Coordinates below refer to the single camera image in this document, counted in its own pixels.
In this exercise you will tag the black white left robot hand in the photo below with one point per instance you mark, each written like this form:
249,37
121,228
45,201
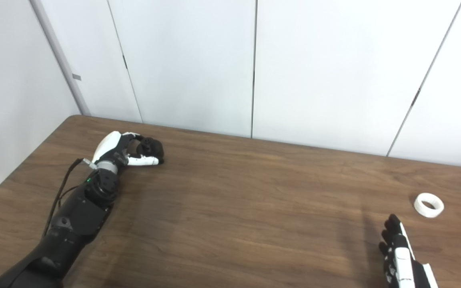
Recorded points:
108,144

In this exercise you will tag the gray wall corner post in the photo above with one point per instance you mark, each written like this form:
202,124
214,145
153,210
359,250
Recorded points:
60,56

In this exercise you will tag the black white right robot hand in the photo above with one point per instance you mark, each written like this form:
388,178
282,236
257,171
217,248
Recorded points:
402,264

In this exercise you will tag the round black plastic part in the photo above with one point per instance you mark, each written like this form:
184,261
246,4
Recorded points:
154,148

